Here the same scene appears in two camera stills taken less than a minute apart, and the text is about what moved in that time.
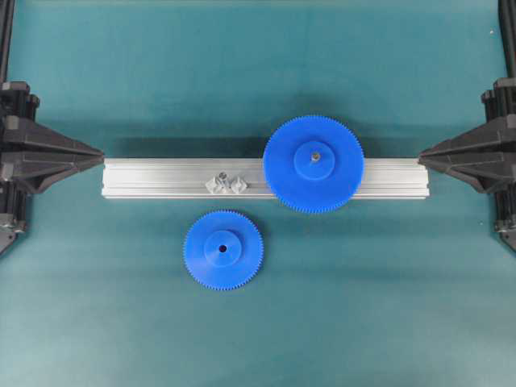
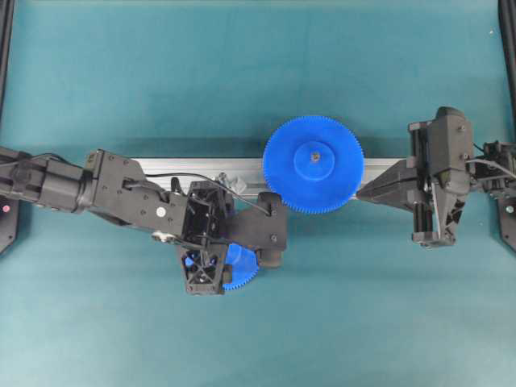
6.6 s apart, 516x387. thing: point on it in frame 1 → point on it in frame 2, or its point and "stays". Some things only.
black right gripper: (493, 141) → (442, 149)
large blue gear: (314, 164) stays
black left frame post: (6, 16) stays
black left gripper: (16, 101) → (115, 186)
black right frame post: (507, 14) stays
